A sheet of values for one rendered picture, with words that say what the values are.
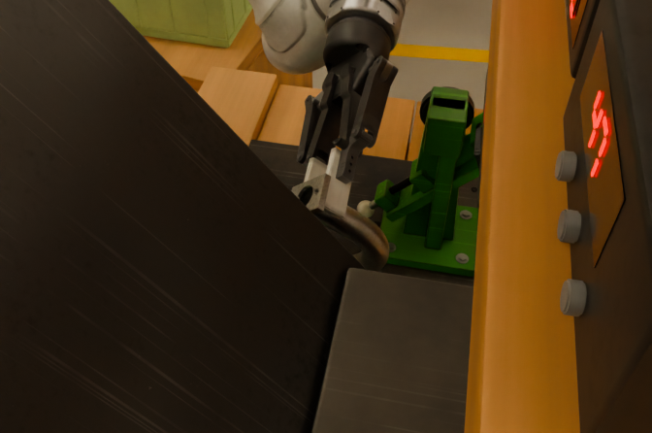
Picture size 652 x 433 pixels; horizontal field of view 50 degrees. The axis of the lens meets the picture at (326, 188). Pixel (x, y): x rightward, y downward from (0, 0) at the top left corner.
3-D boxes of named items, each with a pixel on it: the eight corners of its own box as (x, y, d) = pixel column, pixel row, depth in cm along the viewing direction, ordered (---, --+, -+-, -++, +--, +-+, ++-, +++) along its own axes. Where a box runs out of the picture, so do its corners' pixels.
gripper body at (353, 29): (312, 35, 83) (296, 97, 79) (361, 3, 77) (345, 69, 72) (358, 68, 87) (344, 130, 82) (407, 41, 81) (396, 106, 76)
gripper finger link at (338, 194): (351, 161, 74) (356, 159, 73) (340, 220, 70) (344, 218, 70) (330, 148, 72) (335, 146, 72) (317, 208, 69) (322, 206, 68)
